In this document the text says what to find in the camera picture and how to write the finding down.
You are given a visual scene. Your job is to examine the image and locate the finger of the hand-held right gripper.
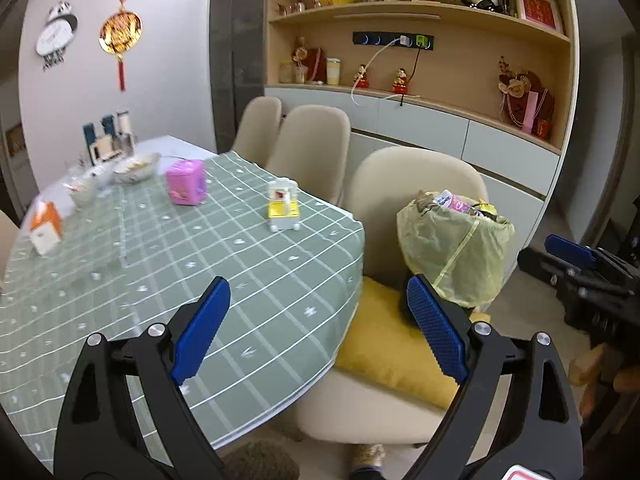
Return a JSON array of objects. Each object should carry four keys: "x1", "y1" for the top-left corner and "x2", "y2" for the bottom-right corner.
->
[
  {"x1": 517, "y1": 249, "x2": 584, "y2": 287},
  {"x1": 544, "y1": 233, "x2": 640, "y2": 282}
]

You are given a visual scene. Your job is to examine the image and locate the fuzzy brown slipper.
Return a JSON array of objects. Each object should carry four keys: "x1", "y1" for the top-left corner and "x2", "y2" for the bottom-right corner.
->
[{"x1": 220, "y1": 439, "x2": 301, "y2": 480}]

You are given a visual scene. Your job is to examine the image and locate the large patterned bowl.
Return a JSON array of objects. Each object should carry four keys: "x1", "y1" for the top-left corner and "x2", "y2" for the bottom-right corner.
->
[{"x1": 112, "y1": 152, "x2": 162, "y2": 185}]

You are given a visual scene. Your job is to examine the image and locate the beige dining chair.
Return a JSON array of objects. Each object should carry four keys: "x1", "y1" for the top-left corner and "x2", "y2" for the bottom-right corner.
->
[
  {"x1": 265, "y1": 105, "x2": 352, "y2": 207},
  {"x1": 231, "y1": 96, "x2": 283, "y2": 163},
  {"x1": 294, "y1": 146, "x2": 492, "y2": 448}
]

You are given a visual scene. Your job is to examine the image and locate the yellow seat cushion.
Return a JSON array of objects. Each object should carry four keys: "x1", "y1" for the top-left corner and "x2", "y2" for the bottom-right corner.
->
[{"x1": 334, "y1": 277, "x2": 493, "y2": 411}]

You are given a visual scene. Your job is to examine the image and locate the black cable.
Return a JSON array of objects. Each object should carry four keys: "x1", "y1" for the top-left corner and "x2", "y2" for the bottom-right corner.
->
[{"x1": 399, "y1": 49, "x2": 421, "y2": 109}]

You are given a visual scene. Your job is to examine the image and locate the black power strip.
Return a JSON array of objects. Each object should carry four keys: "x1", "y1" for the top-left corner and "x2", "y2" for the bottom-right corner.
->
[{"x1": 352, "y1": 31, "x2": 436, "y2": 53}]

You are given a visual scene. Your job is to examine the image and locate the person's right hand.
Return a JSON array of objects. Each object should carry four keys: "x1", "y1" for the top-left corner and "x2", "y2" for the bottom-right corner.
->
[{"x1": 569, "y1": 345, "x2": 640, "y2": 423}]

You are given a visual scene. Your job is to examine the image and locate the red framed picture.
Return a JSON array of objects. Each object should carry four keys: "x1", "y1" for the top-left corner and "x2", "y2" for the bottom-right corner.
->
[{"x1": 514, "y1": 0, "x2": 565, "y2": 34}]

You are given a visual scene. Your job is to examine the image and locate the red gift bag with flowers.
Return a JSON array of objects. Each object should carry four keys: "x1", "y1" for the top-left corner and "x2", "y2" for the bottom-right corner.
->
[{"x1": 291, "y1": 36, "x2": 326, "y2": 85}]

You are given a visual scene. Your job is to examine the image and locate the red gold hanging ornament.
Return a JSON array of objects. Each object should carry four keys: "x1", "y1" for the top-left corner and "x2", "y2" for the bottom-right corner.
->
[{"x1": 99, "y1": 0, "x2": 144, "y2": 92}]

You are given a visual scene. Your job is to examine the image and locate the small wall picture frame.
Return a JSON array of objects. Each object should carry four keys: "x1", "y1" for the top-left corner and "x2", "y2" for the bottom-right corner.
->
[{"x1": 5, "y1": 122, "x2": 26, "y2": 158}]

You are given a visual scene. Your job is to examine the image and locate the white cable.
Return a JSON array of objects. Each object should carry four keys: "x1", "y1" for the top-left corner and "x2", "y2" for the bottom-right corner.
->
[{"x1": 350, "y1": 41, "x2": 401, "y2": 107}]

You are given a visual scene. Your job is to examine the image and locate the orange white box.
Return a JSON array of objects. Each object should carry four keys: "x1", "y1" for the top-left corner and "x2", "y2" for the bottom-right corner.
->
[{"x1": 29, "y1": 201, "x2": 65, "y2": 256}]

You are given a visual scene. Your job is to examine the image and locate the panda wall clock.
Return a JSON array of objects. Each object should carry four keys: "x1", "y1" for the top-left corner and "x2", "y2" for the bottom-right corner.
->
[{"x1": 35, "y1": 1, "x2": 79, "y2": 72}]

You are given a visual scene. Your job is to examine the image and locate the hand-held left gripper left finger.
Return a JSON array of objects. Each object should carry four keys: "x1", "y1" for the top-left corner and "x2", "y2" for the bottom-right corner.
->
[{"x1": 52, "y1": 276, "x2": 232, "y2": 480}]

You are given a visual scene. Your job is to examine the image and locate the white sideboard cabinet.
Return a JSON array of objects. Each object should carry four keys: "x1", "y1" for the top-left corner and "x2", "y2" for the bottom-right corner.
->
[{"x1": 264, "y1": 85, "x2": 562, "y2": 261}]

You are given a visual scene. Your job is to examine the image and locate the wooden wall shelf unit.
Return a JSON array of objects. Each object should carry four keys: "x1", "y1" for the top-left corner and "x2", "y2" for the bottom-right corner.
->
[{"x1": 264, "y1": 0, "x2": 573, "y2": 156}]

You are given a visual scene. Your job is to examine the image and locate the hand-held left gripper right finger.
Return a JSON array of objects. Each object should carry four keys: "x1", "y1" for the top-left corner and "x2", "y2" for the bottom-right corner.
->
[{"x1": 402, "y1": 274, "x2": 585, "y2": 480}]

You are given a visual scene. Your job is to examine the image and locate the green checked tablecloth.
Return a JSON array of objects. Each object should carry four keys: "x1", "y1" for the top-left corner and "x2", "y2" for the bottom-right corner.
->
[{"x1": 0, "y1": 151, "x2": 365, "y2": 471}]

